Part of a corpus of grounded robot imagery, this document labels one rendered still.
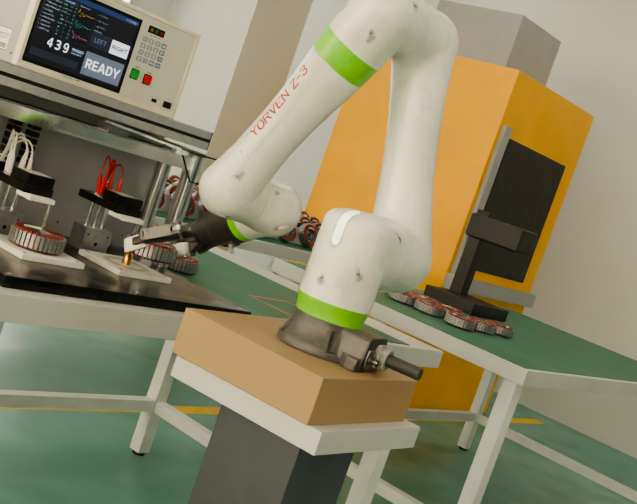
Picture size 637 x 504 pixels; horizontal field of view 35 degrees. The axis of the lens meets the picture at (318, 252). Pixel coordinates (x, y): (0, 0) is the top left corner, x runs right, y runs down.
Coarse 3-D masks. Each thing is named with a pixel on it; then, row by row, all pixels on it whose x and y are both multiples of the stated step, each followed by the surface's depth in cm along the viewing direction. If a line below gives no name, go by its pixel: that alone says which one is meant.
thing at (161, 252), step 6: (132, 234) 217; (150, 246) 213; (156, 246) 213; (162, 246) 214; (168, 246) 218; (132, 252) 213; (138, 252) 213; (144, 252) 212; (150, 252) 212; (156, 252) 213; (162, 252) 214; (168, 252) 214; (174, 252) 216; (144, 258) 213; (150, 258) 213; (156, 258) 213; (162, 258) 214; (168, 258) 215; (174, 258) 218
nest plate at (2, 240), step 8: (0, 240) 198; (8, 240) 201; (8, 248) 196; (16, 248) 195; (24, 248) 198; (24, 256) 193; (32, 256) 194; (40, 256) 196; (48, 256) 199; (56, 256) 202; (64, 256) 205; (56, 264) 199; (64, 264) 201; (72, 264) 202; (80, 264) 204
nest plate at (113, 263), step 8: (88, 256) 219; (96, 256) 218; (104, 256) 222; (112, 256) 226; (120, 256) 230; (104, 264) 215; (112, 264) 215; (120, 264) 219; (136, 264) 226; (120, 272) 212; (128, 272) 213; (136, 272) 216; (144, 272) 219; (152, 272) 223; (152, 280) 219; (160, 280) 221; (168, 280) 223
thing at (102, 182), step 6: (108, 156) 230; (114, 162) 231; (102, 168) 229; (108, 168) 226; (114, 168) 228; (108, 174) 232; (102, 180) 233; (120, 180) 230; (96, 186) 229; (102, 186) 226; (108, 186) 228; (120, 186) 230; (96, 192) 229; (102, 192) 227
